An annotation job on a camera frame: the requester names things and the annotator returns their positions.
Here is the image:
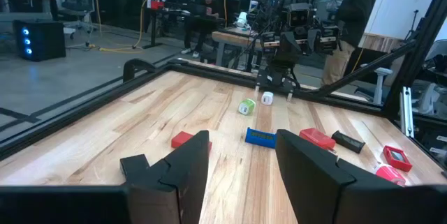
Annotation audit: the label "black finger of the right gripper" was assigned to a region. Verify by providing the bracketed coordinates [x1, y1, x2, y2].
[275, 31, 302, 65]
[307, 28, 323, 54]

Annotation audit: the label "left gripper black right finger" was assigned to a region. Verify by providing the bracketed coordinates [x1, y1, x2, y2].
[274, 128, 402, 224]

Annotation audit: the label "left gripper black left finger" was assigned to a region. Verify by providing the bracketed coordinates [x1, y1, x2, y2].
[119, 129, 210, 224]

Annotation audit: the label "red plastic case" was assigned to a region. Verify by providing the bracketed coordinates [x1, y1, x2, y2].
[299, 128, 337, 151]

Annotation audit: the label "small red block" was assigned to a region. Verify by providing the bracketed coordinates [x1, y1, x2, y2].
[170, 130, 213, 152]

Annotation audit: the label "black digital timer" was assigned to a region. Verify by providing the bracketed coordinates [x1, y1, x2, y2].
[331, 130, 366, 154]

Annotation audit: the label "blue rectangular device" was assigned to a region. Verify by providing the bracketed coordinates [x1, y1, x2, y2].
[244, 127, 277, 149]

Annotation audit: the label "green white USB charger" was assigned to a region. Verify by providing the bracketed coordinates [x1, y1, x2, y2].
[237, 98, 257, 116]

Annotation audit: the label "pink white USB charger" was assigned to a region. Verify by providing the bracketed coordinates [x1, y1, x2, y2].
[374, 163, 407, 187]

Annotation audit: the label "red digital timer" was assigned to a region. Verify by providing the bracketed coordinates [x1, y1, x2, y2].
[382, 144, 413, 172]

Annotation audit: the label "grey white office chair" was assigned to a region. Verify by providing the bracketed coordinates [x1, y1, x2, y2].
[356, 62, 395, 106]

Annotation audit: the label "standing person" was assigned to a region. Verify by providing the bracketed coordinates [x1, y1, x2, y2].
[320, 0, 381, 87]

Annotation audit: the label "white desk device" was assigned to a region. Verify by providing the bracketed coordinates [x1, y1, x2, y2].
[234, 10, 251, 30]

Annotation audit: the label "wooden table grey legs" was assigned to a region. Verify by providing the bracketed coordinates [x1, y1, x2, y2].
[211, 28, 280, 68]

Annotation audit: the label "seated person at black desk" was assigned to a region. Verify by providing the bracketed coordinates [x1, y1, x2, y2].
[180, 0, 224, 59]

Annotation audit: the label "black desk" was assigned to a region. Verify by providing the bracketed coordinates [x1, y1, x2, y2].
[142, 6, 228, 50]

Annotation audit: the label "black computer tower blue lights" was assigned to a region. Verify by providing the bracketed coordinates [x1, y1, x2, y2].
[13, 20, 67, 63]

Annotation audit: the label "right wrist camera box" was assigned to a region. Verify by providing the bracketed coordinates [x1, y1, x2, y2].
[286, 3, 315, 29]

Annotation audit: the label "silver aluminium bracket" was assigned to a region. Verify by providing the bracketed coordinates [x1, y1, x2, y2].
[400, 86, 416, 138]

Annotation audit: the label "black aluminium table frame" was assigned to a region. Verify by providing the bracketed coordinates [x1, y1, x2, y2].
[0, 0, 447, 179]

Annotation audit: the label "black curved handle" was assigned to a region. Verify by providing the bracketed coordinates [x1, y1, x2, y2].
[122, 58, 159, 84]

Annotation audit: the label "yellow cable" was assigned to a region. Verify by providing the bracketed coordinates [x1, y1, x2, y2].
[89, 0, 165, 54]

